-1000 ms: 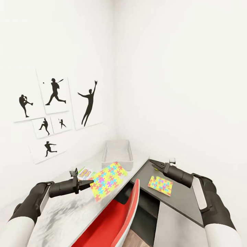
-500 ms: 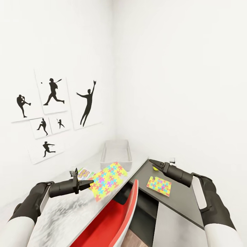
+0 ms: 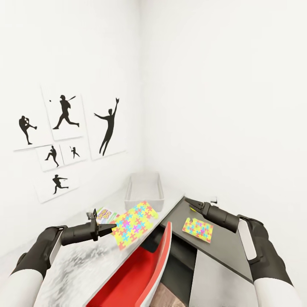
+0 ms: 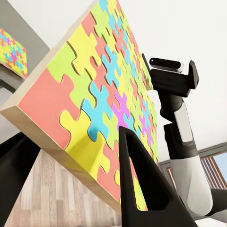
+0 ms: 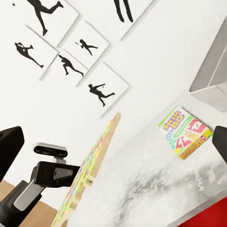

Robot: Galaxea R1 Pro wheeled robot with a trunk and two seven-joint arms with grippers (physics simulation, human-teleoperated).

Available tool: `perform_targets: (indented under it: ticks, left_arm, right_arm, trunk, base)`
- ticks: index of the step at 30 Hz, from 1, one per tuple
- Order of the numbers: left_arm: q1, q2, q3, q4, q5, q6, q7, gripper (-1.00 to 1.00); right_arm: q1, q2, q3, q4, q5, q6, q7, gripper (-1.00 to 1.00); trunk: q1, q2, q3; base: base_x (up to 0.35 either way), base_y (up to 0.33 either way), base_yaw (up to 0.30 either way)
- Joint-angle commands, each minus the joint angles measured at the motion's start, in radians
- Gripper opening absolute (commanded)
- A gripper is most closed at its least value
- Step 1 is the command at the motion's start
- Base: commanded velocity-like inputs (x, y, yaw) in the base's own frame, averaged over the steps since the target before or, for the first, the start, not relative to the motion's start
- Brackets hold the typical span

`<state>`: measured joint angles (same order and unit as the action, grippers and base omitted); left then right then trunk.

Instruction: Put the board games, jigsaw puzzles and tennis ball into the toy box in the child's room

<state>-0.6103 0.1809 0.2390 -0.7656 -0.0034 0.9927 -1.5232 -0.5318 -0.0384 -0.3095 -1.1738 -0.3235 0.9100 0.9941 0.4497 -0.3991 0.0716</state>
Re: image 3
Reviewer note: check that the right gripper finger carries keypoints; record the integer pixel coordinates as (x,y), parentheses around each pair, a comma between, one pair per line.
(197,204)
(196,209)

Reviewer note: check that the toy box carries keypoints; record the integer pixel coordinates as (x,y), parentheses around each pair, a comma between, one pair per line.
(144,187)

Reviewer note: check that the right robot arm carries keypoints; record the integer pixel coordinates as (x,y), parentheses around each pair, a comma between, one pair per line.
(272,284)

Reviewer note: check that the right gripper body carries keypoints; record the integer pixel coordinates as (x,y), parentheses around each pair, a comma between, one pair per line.
(214,214)

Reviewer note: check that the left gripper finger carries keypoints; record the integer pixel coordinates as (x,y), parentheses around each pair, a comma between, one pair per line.
(106,232)
(103,227)

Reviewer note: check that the jigsaw puzzle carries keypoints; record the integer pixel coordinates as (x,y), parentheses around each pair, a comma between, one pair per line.
(198,229)
(133,224)

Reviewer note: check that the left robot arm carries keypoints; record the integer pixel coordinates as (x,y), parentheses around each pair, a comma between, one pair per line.
(22,287)

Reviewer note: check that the board game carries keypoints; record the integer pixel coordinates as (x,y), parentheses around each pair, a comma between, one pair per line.
(105,216)

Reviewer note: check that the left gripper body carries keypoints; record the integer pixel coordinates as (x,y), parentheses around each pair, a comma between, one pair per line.
(85,232)

